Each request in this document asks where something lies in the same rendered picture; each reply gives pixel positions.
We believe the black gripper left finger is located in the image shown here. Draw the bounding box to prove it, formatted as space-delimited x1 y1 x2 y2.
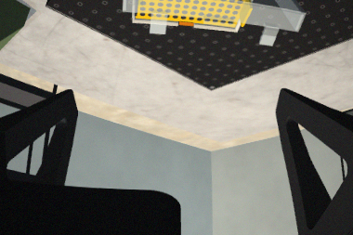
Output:
0 89 78 186

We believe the yellow perforated tip rack plate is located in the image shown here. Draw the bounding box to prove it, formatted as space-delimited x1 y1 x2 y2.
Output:
135 13 244 27

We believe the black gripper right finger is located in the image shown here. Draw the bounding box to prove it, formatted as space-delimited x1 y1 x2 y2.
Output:
276 88 353 235

